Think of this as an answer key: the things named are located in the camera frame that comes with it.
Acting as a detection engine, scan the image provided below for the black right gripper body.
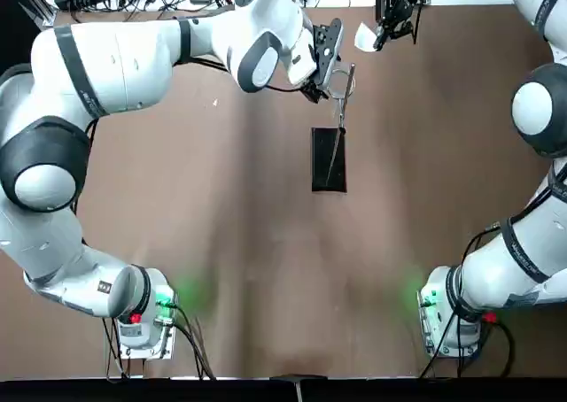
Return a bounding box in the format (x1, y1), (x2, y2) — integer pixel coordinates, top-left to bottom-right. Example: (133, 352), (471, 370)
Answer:
(375, 0), (431, 27)

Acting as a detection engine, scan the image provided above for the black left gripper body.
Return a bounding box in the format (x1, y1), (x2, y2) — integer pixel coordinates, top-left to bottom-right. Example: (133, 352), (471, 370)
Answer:
(312, 18), (345, 89)

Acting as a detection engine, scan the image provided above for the white filter paper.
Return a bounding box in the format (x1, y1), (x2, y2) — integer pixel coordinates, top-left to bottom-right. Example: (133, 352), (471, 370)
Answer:
(353, 20), (382, 53)

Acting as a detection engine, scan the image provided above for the black base metal rod stand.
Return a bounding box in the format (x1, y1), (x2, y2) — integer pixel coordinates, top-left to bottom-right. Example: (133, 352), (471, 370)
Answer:
(311, 63), (356, 194)

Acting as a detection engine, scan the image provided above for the silver ring clamp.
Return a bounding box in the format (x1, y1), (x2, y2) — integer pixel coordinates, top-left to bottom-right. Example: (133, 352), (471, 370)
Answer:
(328, 67), (355, 128)

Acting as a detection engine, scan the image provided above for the black base cable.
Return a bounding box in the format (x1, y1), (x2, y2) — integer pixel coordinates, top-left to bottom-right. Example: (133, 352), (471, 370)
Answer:
(420, 317), (517, 379)
(170, 302), (218, 381)

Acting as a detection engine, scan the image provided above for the aluminium frame rail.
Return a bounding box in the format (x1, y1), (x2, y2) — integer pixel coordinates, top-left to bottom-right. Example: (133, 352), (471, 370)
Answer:
(30, 0), (58, 27)

